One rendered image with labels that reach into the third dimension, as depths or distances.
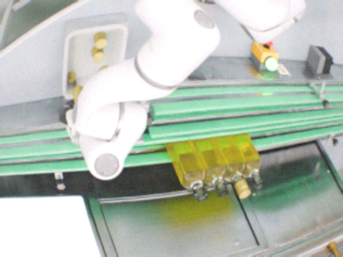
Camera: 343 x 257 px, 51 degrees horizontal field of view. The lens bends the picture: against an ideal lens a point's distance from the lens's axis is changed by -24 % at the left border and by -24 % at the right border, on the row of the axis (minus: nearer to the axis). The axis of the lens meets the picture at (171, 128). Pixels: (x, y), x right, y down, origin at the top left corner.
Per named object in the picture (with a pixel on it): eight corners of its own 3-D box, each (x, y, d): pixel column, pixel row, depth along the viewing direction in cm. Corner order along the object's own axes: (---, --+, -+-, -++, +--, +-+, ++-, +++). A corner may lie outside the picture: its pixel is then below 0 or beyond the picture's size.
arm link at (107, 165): (106, 104, 75) (157, 115, 79) (95, 84, 84) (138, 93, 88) (85, 179, 79) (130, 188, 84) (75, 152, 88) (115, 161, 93)
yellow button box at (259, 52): (249, 56, 135) (259, 69, 130) (253, 39, 130) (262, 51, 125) (266, 57, 137) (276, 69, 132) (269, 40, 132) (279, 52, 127)
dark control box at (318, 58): (306, 60, 143) (316, 73, 137) (309, 44, 138) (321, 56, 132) (319, 61, 145) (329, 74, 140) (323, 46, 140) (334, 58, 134)
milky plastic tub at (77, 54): (60, 82, 120) (62, 100, 114) (65, 20, 105) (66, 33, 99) (115, 74, 125) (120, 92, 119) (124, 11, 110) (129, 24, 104)
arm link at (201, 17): (220, 63, 76) (168, 8, 77) (284, 3, 61) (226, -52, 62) (160, 95, 65) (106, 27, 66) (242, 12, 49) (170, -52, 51)
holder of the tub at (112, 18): (61, 95, 124) (63, 111, 118) (66, 20, 106) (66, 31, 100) (113, 87, 129) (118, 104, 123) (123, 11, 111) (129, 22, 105)
